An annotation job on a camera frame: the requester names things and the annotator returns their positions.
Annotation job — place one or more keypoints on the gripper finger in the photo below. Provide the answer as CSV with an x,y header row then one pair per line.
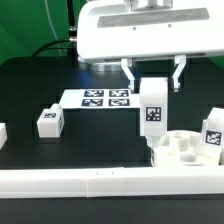
x,y
126,64
179,63

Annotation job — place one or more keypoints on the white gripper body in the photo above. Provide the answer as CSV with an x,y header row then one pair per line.
x,y
111,30

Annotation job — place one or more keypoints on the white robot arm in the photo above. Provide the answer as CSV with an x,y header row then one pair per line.
x,y
100,65

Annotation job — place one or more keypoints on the white marker sheet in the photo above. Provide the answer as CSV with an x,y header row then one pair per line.
x,y
99,99

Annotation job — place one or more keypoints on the white left fence bar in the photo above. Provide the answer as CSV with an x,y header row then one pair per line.
x,y
3,134

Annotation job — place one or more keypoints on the white fence bar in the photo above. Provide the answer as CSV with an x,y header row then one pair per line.
x,y
107,182
3,134

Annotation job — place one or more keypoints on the white front fence bar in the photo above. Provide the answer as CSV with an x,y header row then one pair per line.
x,y
107,182

